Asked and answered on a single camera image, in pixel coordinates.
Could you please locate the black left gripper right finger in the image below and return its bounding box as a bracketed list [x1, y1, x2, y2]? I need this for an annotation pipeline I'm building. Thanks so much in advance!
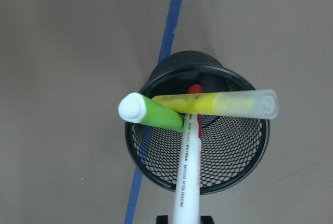
[200, 215, 214, 224]

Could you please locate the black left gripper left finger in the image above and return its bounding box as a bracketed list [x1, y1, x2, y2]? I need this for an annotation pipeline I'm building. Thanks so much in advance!
[156, 215, 170, 224]

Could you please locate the white red-capped marker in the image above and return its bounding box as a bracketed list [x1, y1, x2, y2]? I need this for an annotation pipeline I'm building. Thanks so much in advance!
[172, 84, 204, 224]

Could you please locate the black mesh pen cup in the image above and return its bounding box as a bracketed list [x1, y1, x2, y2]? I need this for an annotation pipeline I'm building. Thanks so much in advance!
[125, 51, 270, 195]

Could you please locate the green highlighter pen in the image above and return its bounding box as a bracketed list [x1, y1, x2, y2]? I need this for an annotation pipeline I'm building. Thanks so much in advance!
[118, 93, 184, 131]

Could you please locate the yellow highlighter pen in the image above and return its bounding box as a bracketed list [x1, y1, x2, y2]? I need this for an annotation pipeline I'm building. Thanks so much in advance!
[152, 89, 279, 120]

